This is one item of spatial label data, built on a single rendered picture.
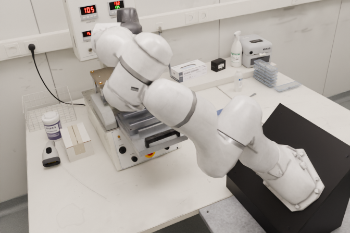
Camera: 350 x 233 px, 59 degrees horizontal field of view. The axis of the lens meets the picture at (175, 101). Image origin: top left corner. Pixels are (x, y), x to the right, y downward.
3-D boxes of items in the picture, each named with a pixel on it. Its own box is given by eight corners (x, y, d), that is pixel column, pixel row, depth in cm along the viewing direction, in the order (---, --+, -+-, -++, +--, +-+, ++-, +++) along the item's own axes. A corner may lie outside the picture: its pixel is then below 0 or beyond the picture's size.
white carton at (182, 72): (170, 76, 217) (169, 66, 213) (197, 68, 226) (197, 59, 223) (179, 83, 208) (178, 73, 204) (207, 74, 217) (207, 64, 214)
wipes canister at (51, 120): (47, 135, 172) (40, 112, 164) (63, 131, 175) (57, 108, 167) (48, 144, 165) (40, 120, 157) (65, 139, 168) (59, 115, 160)
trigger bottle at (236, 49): (233, 62, 232) (234, 29, 220) (243, 63, 228) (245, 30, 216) (228, 66, 226) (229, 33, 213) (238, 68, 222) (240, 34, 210)
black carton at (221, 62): (210, 70, 223) (210, 60, 219) (220, 66, 227) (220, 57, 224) (216, 72, 218) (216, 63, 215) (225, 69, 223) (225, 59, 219)
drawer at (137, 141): (115, 123, 145) (113, 109, 141) (158, 109, 153) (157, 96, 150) (139, 159, 122) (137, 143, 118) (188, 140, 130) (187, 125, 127)
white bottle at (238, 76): (233, 91, 202) (234, 71, 195) (235, 88, 206) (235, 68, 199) (240, 92, 201) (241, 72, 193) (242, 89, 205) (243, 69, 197)
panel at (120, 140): (121, 170, 144) (110, 131, 141) (178, 148, 155) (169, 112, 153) (122, 171, 142) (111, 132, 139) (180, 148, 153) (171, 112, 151)
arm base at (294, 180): (335, 184, 97) (316, 172, 88) (289, 221, 102) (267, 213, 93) (292, 136, 113) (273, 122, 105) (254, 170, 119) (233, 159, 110)
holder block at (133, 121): (117, 117, 142) (116, 112, 141) (157, 105, 150) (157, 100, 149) (130, 136, 129) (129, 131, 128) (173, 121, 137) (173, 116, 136)
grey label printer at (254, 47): (231, 57, 240) (232, 36, 231) (254, 53, 244) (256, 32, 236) (247, 70, 219) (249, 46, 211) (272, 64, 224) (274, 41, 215)
